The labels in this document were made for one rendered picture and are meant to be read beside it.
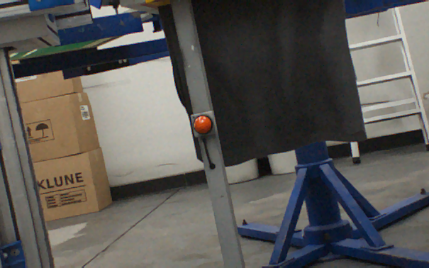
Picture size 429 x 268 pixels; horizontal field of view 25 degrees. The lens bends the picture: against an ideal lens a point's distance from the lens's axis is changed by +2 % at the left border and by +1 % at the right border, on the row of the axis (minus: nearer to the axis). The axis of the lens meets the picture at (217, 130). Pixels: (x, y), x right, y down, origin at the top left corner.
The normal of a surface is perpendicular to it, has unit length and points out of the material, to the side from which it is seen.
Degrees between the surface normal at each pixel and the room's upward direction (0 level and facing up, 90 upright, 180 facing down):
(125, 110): 90
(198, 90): 90
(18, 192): 90
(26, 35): 90
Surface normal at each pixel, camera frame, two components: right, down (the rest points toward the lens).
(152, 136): -0.14, 0.08
